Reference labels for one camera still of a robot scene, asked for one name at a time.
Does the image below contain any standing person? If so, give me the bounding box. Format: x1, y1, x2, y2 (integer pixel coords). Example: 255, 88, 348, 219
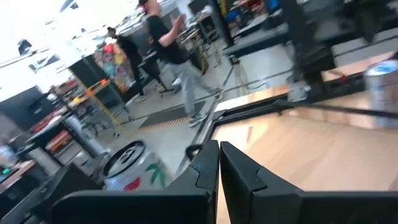
105, 26, 149, 103

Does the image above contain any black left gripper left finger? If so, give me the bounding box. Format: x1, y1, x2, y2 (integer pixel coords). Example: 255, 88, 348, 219
49, 139, 220, 224

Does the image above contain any blue silver Red Bull can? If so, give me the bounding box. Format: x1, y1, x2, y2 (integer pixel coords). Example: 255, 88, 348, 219
363, 58, 398, 128

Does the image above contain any colourful patchwork panel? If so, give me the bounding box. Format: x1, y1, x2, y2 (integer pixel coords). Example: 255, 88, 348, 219
93, 42, 134, 91

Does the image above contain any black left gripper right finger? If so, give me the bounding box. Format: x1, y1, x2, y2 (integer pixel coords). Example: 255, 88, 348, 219
219, 141, 398, 224

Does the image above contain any white Celsius can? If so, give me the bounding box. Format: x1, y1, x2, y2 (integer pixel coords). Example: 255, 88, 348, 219
102, 139, 172, 191

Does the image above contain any black monitor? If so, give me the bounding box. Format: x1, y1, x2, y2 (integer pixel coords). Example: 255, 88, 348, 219
0, 163, 103, 224

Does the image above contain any walking person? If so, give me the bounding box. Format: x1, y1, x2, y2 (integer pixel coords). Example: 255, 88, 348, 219
136, 0, 224, 128

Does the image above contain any black striped floor mat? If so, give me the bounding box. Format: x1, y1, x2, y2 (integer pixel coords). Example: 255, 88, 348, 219
138, 100, 206, 132

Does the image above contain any black cabinet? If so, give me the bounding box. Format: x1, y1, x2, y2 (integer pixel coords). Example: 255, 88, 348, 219
68, 55, 123, 108

